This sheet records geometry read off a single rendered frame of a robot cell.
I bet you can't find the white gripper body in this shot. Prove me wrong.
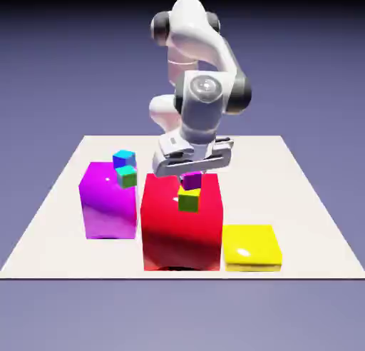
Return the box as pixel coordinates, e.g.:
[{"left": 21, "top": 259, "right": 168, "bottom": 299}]
[{"left": 152, "top": 140, "right": 235, "bottom": 178}]

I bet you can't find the small purple cube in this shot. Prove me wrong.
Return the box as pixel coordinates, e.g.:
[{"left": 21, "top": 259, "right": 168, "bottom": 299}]
[{"left": 181, "top": 171, "right": 202, "bottom": 191}]

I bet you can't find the small teal green cube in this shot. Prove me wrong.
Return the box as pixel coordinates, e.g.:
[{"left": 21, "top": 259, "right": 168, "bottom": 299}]
[{"left": 115, "top": 164, "right": 138, "bottom": 189}]

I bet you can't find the small blue cube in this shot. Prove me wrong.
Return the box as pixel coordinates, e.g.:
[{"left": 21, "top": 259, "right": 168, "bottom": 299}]
[{"left": 112, "top": 149, "right": 137, "bottom": 170}]

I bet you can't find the large red box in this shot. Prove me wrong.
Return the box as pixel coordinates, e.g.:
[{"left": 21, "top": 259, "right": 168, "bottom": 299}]
[{"left": 140, "top": 172, "right": 224, "bottom": 272}]

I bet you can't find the large magenta box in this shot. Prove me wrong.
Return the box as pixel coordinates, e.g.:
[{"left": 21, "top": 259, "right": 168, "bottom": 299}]
[{"left": 78, "top": 161, "right": 139, "bottom": 240}]

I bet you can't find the large yellow box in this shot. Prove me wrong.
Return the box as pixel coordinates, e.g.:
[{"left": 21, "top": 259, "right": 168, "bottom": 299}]
[{"left": 222, "top": 224, "right": 283, "bottom": 273}]

